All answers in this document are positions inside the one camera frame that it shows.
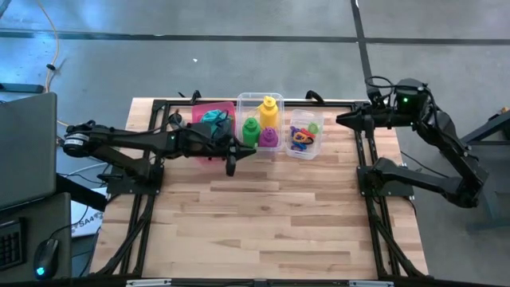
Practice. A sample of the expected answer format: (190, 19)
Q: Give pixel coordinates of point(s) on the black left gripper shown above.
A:
(219, 145)

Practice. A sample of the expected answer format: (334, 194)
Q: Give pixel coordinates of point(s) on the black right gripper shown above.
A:
(378, 118)

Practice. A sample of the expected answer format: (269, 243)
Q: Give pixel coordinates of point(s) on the green sports bottle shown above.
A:
(251, 133)

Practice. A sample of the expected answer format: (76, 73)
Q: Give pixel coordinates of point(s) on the purple sports bottle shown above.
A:
(267, 138)

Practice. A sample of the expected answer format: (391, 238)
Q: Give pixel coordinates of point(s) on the teal microfiber cloth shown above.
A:
(213, 119)

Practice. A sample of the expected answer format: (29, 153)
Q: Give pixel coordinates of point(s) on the yellow sports bottle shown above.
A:
(269, 115)

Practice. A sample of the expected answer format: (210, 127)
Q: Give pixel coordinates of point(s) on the red-orange coil wristband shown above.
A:
(310, 134)

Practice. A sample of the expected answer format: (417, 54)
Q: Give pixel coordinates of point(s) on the purple coil wristband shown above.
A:
(293, 130)

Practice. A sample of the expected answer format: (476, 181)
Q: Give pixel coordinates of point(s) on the yellow-orange coil wristband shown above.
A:
(300, 138)

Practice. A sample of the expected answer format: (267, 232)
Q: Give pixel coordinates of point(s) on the blue coil wristband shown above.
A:
(299, 146)

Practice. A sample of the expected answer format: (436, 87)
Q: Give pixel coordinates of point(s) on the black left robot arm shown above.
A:
(119, 137)

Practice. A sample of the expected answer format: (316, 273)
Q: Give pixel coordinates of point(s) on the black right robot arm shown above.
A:
(418, 179)

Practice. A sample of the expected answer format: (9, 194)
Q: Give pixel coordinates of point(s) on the large clear plastic bin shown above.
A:
(247, 103)

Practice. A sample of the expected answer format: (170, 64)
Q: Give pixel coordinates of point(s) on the small clear plastic bin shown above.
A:
(304, 153)

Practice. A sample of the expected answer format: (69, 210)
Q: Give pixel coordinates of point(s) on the pink plastic bin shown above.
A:
(199, 111)

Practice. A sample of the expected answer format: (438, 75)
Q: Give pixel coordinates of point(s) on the black metal stand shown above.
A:
(484, 128)

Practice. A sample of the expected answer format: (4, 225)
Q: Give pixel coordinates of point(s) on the white printed paper sheet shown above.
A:
(85, 225)

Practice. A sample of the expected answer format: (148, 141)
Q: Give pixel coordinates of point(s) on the dark grey desk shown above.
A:
(40, 211)

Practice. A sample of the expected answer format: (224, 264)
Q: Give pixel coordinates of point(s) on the black computer mouse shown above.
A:
(45, 255)

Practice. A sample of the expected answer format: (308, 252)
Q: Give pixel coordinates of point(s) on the black flat bar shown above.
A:
(20, 88)

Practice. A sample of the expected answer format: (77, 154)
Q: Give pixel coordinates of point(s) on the black keyboard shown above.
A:
(10, 247)

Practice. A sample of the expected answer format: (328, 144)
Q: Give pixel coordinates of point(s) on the silver metal bracket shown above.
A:
(149, 283)
(370, 284)

